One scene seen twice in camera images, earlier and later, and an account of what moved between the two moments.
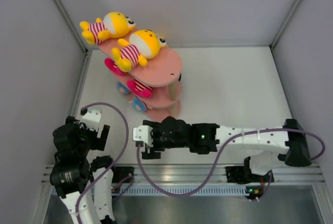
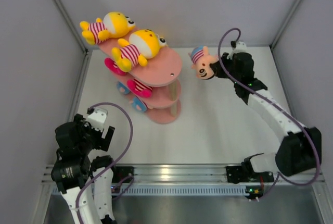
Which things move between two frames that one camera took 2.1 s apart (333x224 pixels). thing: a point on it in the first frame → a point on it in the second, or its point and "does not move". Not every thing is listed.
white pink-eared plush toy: (139, 88) does not move
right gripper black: (154, 151) → (218, 67)
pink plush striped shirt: (112, 65) does not move
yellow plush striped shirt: (142, 45) does not move
